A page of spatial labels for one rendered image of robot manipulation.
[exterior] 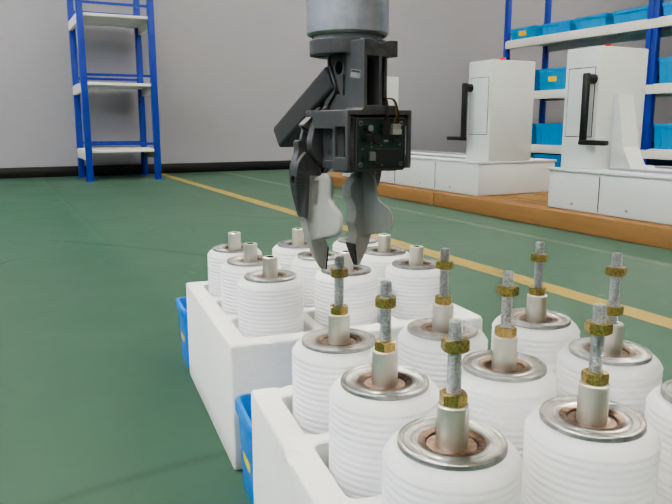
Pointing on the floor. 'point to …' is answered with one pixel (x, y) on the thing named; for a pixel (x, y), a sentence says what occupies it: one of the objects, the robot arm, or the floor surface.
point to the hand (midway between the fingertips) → (336, 252)
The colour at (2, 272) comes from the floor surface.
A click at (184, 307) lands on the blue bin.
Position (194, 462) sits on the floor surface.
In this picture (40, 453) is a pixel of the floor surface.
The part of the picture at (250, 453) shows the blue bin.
